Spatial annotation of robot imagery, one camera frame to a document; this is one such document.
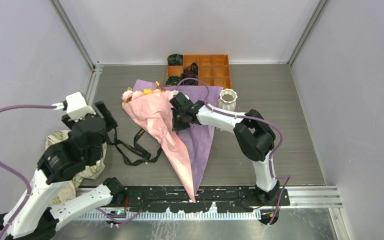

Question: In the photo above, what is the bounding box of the pink flower bouquet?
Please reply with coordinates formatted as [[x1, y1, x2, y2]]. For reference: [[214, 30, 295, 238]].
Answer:
[[122, 79, 223, 203]]

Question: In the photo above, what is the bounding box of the black ribbon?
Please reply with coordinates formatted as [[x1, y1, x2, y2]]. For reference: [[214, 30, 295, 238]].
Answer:
[[105, 128, 163, 167]]

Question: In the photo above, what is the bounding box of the white ribbed ceramic vase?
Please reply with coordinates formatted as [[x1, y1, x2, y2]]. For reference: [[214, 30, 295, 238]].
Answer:
[[216, 88, 240, 134]]

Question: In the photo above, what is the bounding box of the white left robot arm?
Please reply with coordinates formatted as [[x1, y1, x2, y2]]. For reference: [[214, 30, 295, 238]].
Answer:
[[0, 101, 126, 240]]

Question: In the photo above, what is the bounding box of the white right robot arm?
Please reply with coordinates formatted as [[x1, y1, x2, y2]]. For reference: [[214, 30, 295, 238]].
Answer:
[[169, 92, 280, 206]]

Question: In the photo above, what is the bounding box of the patterned cream cloth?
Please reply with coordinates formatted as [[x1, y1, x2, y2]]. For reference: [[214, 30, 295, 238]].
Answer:
[[45, 130, 108, 206]]

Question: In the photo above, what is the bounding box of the orange compartment tray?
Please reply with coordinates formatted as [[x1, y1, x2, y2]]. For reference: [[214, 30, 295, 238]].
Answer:
[[166, 54, 232, 89]]

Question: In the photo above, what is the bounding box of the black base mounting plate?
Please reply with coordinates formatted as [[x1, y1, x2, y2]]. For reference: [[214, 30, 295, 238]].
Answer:
[[106, 185, 290, 214]]

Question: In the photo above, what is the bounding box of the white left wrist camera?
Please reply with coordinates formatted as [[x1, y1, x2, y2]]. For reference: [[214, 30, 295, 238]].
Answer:
[[52, 92, 97, 122]]

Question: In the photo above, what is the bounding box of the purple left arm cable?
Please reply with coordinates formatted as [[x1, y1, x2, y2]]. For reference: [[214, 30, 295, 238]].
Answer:
[[0, 104, 147, 240]]

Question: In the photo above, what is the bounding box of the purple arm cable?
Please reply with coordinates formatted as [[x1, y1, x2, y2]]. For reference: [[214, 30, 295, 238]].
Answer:
[[0, 104, 147, 240], [175, 77, 292, 227]]

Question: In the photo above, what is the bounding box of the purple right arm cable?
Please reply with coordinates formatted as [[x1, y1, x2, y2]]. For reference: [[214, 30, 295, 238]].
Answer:
[[175, 77, 292, 227]]

